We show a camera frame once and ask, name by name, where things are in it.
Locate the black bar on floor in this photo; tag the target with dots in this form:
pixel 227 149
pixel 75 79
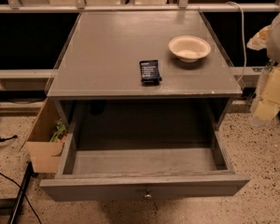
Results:
pixel 15 213

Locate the white paper bowl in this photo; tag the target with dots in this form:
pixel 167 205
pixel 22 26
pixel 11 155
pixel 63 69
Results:
pixel 188 48

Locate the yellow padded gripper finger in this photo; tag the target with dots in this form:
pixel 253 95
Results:
pixel 269 104
pixel 259 40

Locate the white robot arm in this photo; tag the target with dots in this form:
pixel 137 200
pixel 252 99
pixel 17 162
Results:
pixel 273 53

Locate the dark blue rxbar wrapper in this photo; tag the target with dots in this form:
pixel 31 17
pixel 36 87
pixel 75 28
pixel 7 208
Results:
pixel 150 71

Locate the upper metal rail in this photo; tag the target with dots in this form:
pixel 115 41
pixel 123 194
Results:
pixel 227 7

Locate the grey wooden cabinet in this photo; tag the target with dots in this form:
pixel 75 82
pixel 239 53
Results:
pixel 103 55

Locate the brown cardboard box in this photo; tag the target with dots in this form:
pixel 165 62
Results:
pixel 44 153

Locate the small metal drawer knob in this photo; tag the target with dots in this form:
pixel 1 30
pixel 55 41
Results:
pixel 147 195

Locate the open grey top drawer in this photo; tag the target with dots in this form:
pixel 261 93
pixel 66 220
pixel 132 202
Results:
pixel 172 148

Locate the green item in box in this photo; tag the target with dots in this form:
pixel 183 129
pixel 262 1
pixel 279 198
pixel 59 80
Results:
pixel 59 132

